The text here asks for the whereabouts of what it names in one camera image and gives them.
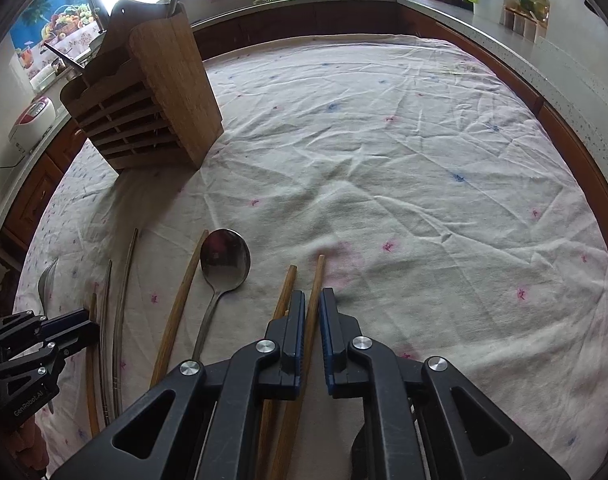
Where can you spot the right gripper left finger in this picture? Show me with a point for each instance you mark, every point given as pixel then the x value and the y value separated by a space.
pixel 282 377

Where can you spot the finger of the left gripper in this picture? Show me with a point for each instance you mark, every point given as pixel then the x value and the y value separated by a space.
pixel 70 333

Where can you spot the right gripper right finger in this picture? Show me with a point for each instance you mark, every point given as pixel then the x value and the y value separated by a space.
pixel 338 330

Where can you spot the bamboo chopstick pair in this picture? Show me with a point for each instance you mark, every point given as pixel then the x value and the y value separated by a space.
pixel 292 413

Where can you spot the left silver fork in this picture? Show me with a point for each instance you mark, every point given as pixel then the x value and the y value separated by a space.
pixel 45 284

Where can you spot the silver spoon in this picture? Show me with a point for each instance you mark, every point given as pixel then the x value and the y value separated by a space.
pixel 225 262

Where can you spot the floral white tablecloth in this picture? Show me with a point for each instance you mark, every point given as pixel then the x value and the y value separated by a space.
pixel 450 225

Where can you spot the white rice cooker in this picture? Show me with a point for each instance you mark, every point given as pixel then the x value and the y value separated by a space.
pixel 32 125

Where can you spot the wooden utensil holder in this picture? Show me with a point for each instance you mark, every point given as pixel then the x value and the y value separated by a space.
pixel 145 98

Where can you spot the fruit poster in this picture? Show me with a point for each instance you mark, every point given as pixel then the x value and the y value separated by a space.
pixel 69 26

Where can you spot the spice jar rack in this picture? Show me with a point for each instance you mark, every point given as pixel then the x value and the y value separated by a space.
pixel 527 18

